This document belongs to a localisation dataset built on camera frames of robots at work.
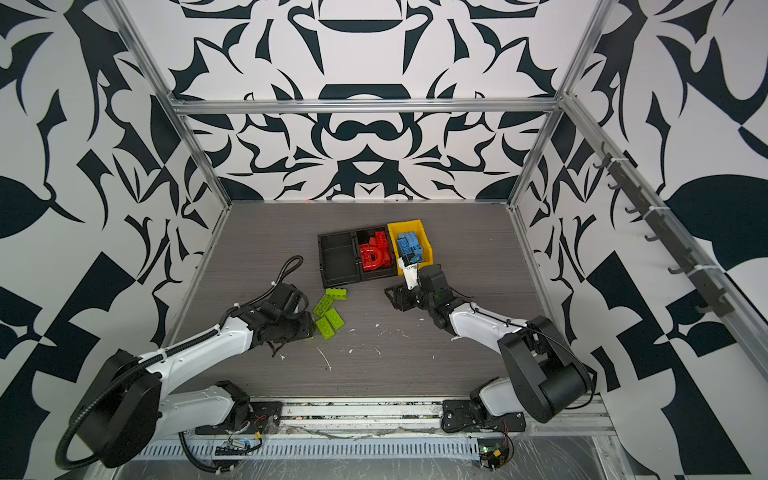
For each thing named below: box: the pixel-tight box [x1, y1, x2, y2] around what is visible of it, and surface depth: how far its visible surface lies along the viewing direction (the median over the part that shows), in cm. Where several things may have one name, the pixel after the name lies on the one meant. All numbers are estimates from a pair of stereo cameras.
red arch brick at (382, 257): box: [359, 244, 391, 272], surface depth 102 cm
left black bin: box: [317, 230, 362, 289], surface depth 101 cm
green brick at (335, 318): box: [325, 307, 345, 330], surface depth 93 cm
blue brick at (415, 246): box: [404, 232, 424, 263], surface depth 103 cm
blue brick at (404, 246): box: [397, 237, 413, 255], surface depth 104 cm
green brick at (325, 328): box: [315, 316, 335, 340], surface depth 91 cm
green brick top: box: [325, 288, 347, 300], surface depth 96 cm
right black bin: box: [354, 224, 398, 281], surface depth 101 cm
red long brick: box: [359, 243, 377, 272], surface depth 102 cm
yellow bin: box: [387, 219, 434, 276], surface depth 104 cm
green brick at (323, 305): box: [313, 294, 334, 317], surface depth 93 cm
